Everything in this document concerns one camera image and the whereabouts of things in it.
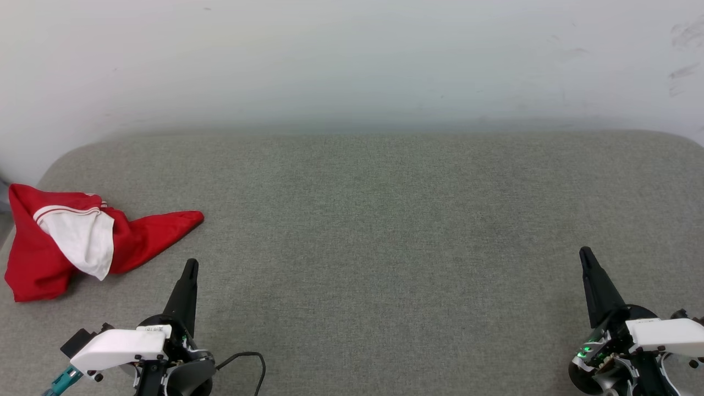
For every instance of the grey fabric sofa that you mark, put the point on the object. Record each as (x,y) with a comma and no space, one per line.
(385,247)

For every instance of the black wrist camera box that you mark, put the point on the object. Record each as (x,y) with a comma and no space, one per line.
(682,315)
(82,340)

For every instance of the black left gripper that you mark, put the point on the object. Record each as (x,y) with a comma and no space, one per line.
(187,346)

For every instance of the red white Bulls jersey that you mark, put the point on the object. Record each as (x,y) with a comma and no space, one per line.
(33,264)

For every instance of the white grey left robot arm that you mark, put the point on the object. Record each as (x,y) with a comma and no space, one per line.
(192,380)

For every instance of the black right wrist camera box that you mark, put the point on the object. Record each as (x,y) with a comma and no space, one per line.
(682,315)

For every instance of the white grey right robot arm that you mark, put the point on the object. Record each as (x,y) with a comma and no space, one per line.
(649,377)

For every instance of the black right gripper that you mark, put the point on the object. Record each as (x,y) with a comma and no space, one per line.
(608,344)

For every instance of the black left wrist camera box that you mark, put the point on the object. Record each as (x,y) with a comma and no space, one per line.
(82,340)

